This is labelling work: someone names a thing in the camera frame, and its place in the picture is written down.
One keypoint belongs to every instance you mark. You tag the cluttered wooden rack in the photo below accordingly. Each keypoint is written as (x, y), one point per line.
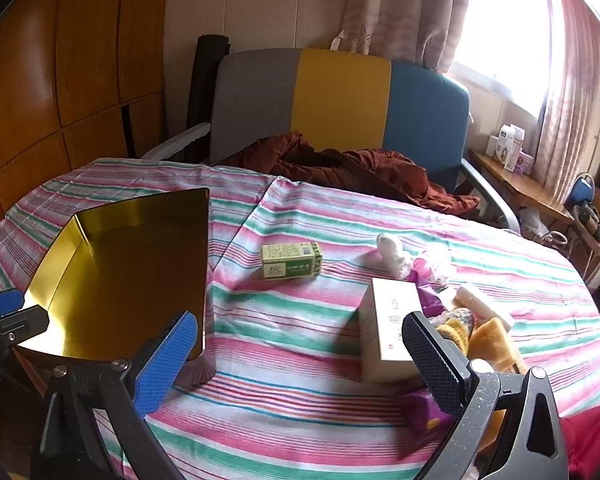
(597, 230)

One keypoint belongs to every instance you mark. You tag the wooden wardrobe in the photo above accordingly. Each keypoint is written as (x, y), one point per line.
(80, 60)

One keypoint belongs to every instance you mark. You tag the small pink box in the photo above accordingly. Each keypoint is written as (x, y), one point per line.
(525, 164)

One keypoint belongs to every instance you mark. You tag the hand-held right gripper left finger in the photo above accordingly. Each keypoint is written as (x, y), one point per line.
(162, 365)

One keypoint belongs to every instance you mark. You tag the cream cardboard box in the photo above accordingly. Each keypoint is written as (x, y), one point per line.
(385, 325)

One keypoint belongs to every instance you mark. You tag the small green box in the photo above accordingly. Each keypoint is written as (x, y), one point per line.
(290, 262)

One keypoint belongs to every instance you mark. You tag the grey yellow blue armchair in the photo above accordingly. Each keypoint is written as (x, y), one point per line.
(340, 100)

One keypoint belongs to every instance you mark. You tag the white boxes on shelf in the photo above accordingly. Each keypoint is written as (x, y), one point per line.
(505, 147)

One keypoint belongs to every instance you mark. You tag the gold metal tin tray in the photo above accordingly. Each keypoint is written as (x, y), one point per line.
(130, 270)

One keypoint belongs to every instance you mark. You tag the blue round object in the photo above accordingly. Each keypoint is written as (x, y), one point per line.
(584, 187)

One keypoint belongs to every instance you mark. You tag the red cloth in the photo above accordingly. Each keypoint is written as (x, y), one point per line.
(595, 440)

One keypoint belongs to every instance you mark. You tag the pink green striped tablecloth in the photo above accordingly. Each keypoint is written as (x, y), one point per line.
(305, 410)

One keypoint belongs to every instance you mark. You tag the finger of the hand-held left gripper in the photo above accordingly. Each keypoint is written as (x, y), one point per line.
(0, 304)

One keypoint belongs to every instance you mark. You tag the beige patterned curtain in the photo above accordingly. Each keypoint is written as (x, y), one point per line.
(395, 5)

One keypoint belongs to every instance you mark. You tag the wooden side table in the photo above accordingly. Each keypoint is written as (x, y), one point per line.
(530, 195)

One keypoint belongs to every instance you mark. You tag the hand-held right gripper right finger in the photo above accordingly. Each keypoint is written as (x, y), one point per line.
(430, 355)

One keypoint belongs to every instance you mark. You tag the pink patterned curtain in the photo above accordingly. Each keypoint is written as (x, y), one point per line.
(570, 110)

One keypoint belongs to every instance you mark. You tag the pink hair roller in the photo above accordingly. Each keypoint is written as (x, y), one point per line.
(430, 265)

